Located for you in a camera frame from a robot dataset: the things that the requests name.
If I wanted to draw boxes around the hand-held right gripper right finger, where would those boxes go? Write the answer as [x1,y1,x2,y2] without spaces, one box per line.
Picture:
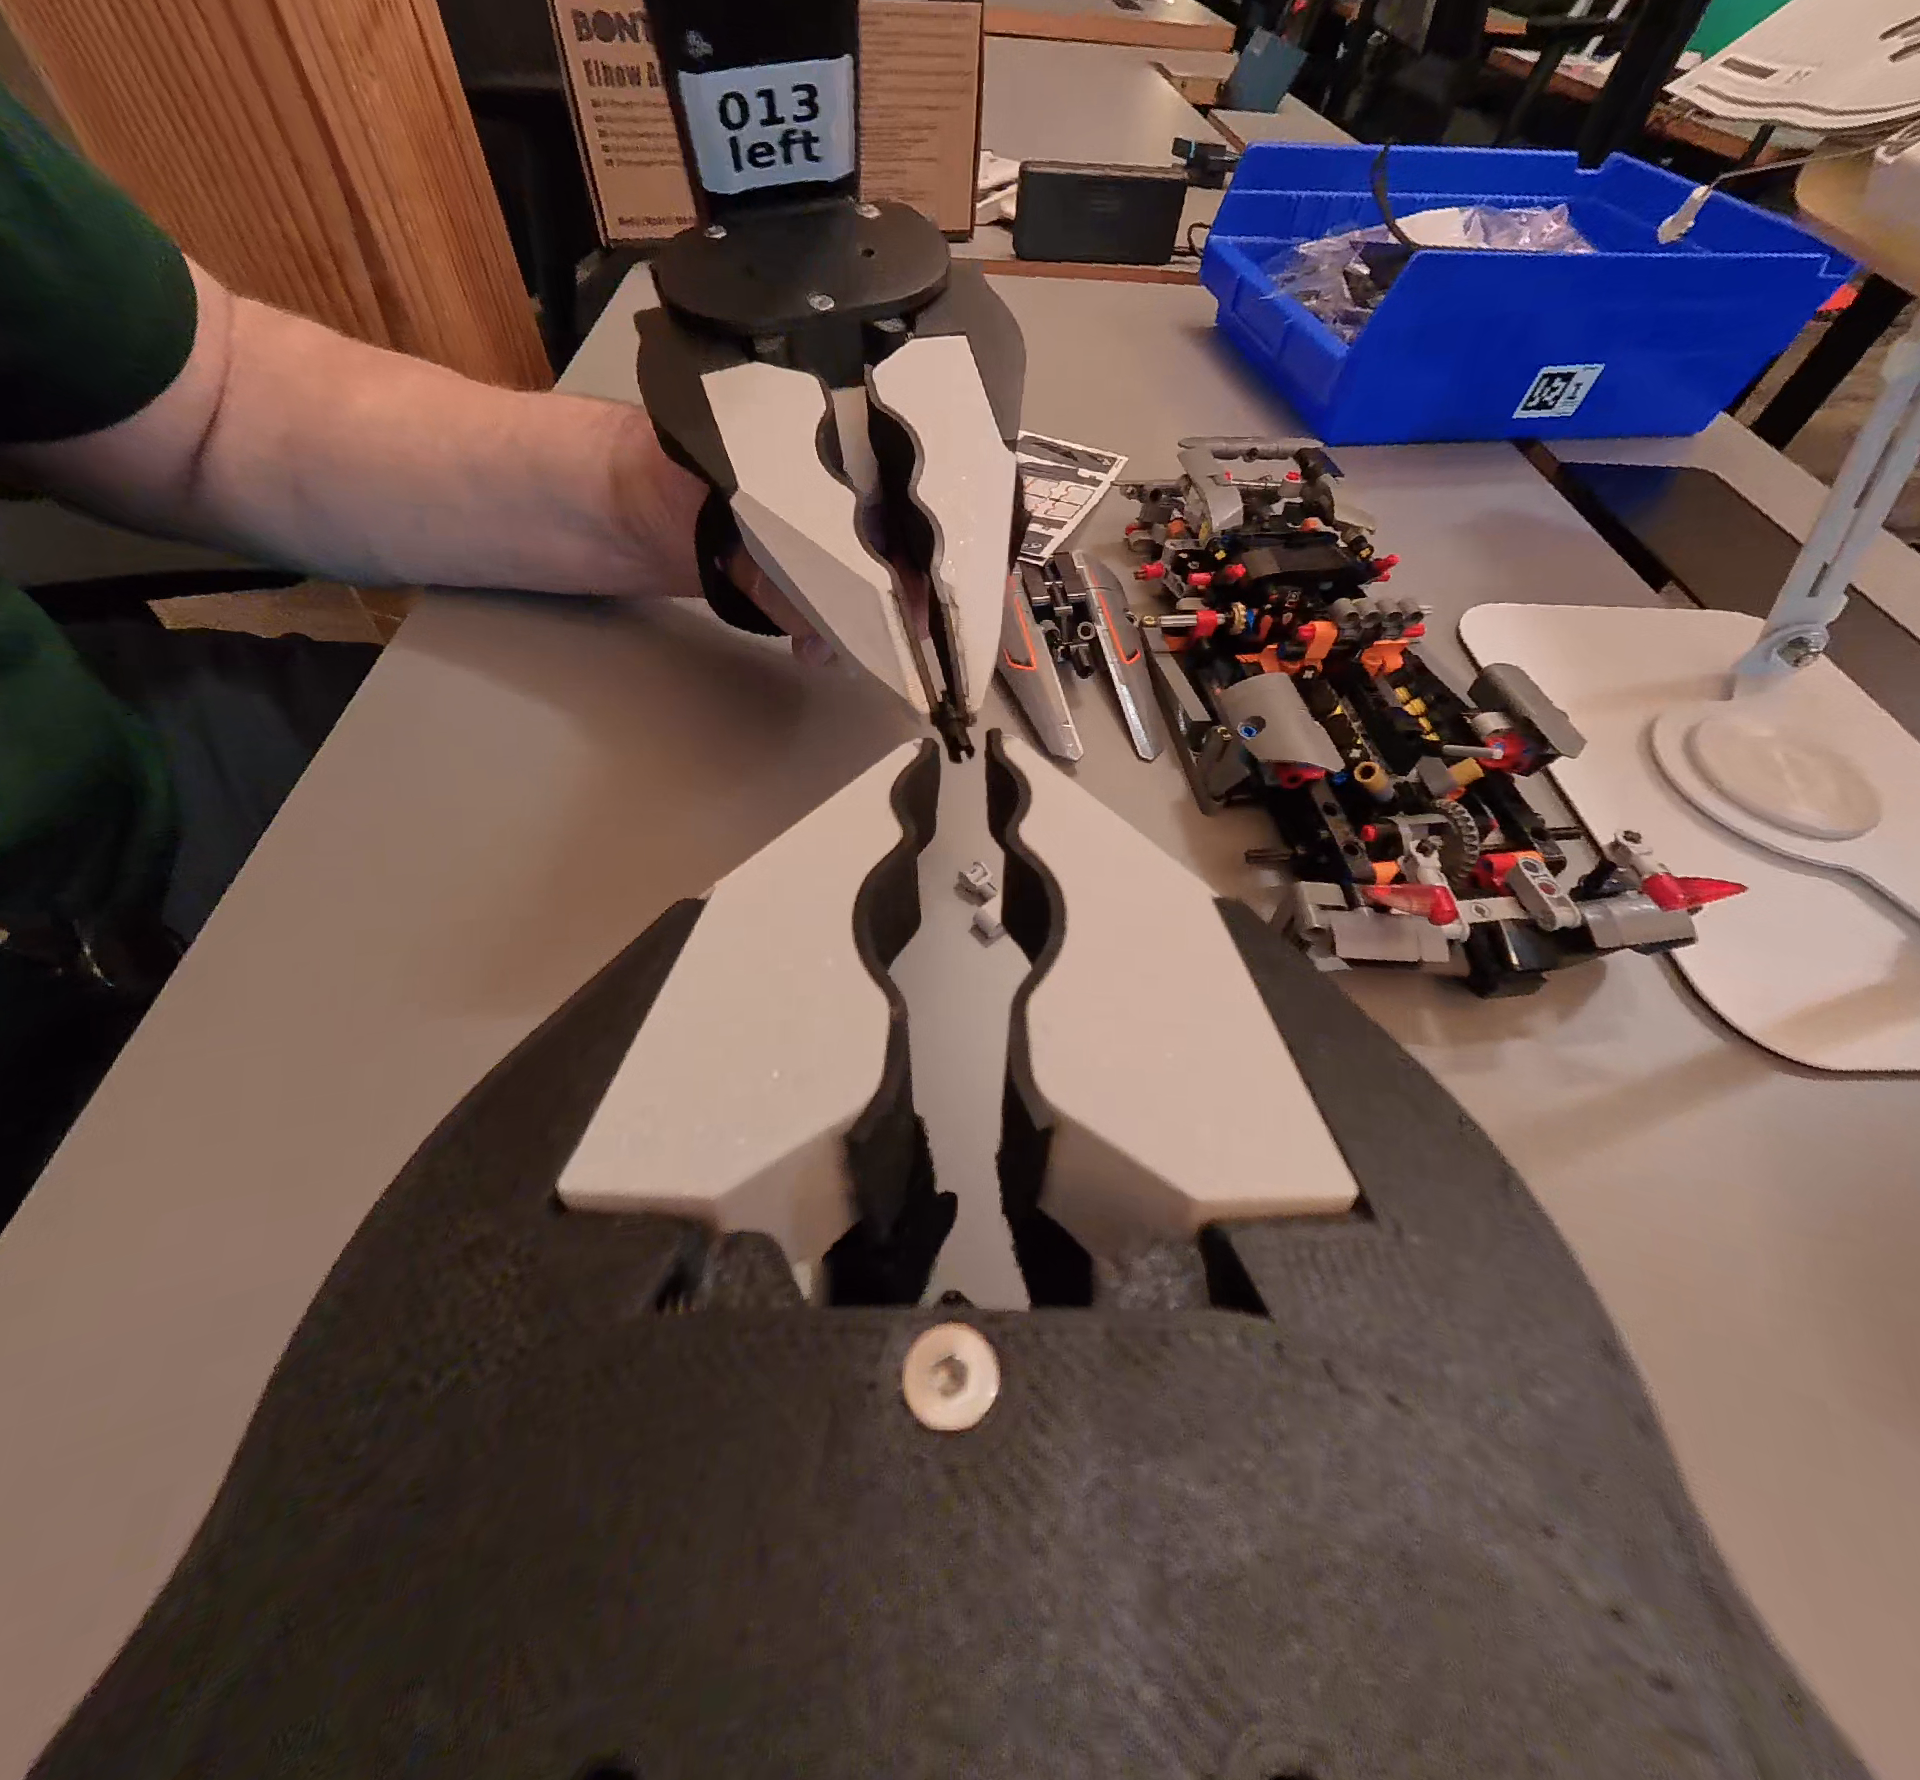
[977,730,1361,1287]

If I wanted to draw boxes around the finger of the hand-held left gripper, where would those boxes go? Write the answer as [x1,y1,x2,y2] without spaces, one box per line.
[696,365,947,719]
[866,333,1034,723]

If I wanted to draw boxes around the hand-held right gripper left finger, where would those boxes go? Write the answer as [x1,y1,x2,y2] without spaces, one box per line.
[553,736,944,1309]

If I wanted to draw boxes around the grey lego fin assembly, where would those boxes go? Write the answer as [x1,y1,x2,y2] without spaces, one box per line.
[993,552,1170,765]

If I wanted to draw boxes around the lego technic car chassis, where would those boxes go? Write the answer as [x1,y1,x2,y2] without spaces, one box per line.
[1115,434,1749,999]

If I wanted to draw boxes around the lego sticker sheet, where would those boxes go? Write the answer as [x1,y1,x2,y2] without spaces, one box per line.
[1011,429,1129,569]

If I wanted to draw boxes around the brown cardboard box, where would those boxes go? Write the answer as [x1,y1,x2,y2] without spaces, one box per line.
[540,0,988,256]

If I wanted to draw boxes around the black device box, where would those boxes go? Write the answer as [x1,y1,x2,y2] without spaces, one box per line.
[1011,155,1202,268]

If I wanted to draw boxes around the clear plastic parts bags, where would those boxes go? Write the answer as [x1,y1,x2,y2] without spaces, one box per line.
[1260,201,1600,342]

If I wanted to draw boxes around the blue plastic parts bin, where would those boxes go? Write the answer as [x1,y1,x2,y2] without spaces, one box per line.
[1200,141,1862,448]

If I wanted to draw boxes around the small grey box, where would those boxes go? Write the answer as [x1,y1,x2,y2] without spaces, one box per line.
[1221,23,1309,114]

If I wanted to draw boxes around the wooden pillar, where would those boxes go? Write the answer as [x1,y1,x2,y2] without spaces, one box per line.
[0,0,557,393]

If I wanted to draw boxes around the black support pole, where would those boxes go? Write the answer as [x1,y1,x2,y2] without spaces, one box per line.
[1573,0,1835,169]

